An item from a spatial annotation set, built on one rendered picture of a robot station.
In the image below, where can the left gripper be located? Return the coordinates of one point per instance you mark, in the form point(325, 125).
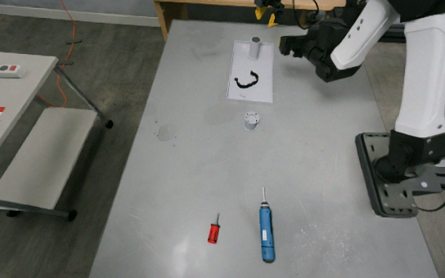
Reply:
point(297, 45)

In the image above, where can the white plastic tube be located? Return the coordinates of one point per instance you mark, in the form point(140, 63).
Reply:
point(254, 48)

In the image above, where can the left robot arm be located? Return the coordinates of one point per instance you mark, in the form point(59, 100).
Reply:
point(419, 133)

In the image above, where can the red-handled screwdriver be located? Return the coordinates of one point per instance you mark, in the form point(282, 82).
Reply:
point(213, 232)

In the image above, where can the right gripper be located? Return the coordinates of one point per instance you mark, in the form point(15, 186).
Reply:
point(277, 13)

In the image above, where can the blue screwdriver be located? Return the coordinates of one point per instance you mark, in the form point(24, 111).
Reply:
point(265, 218)

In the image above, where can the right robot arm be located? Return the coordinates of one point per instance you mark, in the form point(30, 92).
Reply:
point(348, 13)

